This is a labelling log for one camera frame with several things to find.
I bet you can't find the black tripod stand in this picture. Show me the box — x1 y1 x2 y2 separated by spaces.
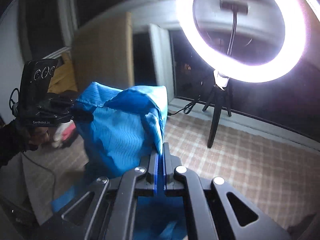
202 70 232 148

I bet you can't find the person's left hand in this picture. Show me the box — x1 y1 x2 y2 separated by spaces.
28 127 50 146

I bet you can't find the orange wooden board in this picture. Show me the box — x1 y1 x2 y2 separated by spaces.
48 53 78 94

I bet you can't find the white ring light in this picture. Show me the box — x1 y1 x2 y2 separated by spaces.
175 0 320 84

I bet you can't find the plaid woven table cloth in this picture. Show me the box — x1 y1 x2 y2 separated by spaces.
22 114 319 228

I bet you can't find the pink folded garment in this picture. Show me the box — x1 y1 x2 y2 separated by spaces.
52 120 76 148

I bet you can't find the light wooden board panel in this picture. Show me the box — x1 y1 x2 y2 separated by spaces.
71 12 135 92

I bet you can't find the blue shiny jacket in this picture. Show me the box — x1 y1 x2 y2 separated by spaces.
52 82 187 239

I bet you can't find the phone holder clamp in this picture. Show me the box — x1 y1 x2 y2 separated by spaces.
220 0 248 15

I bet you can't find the black power adapter cable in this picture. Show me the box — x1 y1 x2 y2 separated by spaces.
166 97 203 117

